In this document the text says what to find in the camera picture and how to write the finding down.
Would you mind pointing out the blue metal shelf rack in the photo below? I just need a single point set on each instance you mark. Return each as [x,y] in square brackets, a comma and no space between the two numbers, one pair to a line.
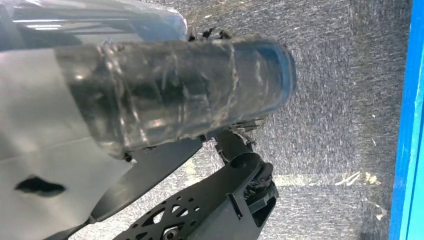
[410,132]

